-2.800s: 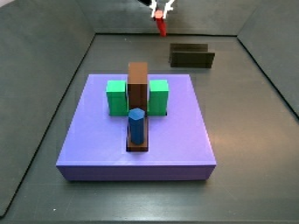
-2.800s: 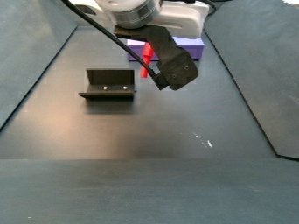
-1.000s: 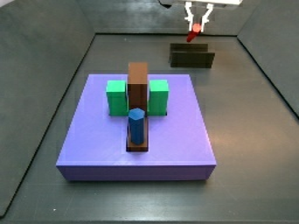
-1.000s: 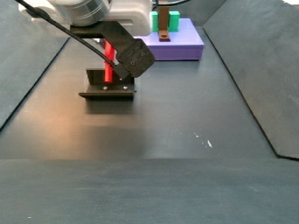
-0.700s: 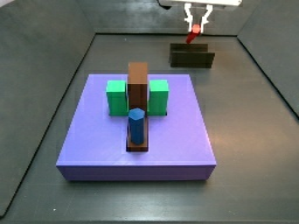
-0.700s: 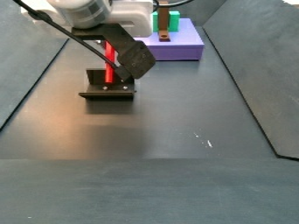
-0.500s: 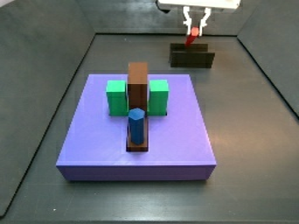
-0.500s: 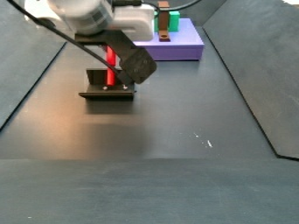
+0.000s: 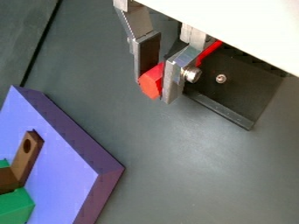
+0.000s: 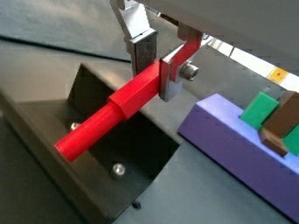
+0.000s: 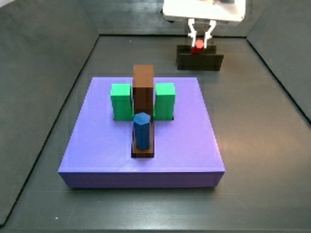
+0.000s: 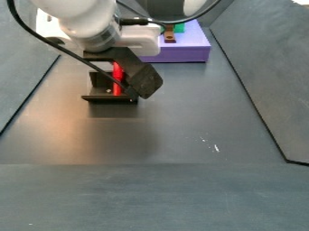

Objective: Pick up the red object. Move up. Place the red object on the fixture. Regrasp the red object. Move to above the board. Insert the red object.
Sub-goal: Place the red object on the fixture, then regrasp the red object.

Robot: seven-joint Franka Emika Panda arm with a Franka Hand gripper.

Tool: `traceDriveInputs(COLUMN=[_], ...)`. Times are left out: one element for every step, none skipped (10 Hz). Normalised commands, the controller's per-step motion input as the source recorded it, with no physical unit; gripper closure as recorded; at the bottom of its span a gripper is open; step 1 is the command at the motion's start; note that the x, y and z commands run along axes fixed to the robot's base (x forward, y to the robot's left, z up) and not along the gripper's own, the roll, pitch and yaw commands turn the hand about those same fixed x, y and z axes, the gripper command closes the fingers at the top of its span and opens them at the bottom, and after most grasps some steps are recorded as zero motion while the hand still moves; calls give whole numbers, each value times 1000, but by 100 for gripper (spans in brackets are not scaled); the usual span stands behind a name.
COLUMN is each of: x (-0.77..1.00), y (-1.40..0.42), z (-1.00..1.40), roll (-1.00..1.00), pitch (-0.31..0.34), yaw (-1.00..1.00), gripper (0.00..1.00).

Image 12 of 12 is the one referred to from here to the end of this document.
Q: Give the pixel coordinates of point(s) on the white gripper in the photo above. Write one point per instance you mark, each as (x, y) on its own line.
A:
(139, 38)

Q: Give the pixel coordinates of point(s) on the red peg object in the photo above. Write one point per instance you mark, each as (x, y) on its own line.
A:
(118, 77)

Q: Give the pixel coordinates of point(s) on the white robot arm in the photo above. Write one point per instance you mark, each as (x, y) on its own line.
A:
(91, 21)

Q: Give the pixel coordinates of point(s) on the purple board base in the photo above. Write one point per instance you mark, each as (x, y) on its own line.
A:
(191, 47)

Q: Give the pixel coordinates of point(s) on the right green block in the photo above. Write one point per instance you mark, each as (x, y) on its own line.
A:
(179, 28)

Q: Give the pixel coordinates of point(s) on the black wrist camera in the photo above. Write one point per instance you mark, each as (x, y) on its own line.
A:
(142, 78)

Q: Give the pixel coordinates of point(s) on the black angle bracket holder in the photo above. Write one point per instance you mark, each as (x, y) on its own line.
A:
(101, 91)

